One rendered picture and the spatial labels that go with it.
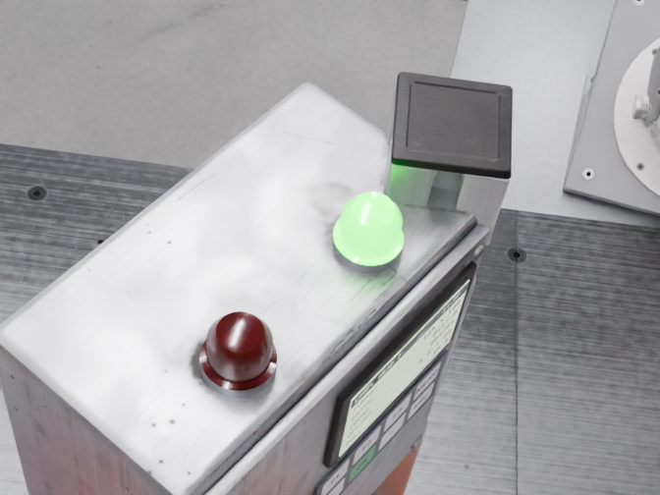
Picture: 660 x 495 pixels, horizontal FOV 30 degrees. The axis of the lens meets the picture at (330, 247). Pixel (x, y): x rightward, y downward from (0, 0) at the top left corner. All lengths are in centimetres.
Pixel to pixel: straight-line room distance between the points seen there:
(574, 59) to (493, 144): 103
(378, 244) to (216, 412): 8
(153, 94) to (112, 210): 124
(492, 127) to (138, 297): 15
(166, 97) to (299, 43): 32
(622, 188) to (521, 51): 23
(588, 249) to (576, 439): 22
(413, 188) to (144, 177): 85
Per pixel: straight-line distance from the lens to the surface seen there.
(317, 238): 45
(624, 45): 135
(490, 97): 48
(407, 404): 54
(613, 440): 120
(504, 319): 123
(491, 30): 149
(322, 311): 44
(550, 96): 144
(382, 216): 44
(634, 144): 134
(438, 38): 268
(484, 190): 46
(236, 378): 41
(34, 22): 266
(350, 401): 44
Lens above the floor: 184
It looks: 54 degrees down
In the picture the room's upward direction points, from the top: 9 degrees clockwise
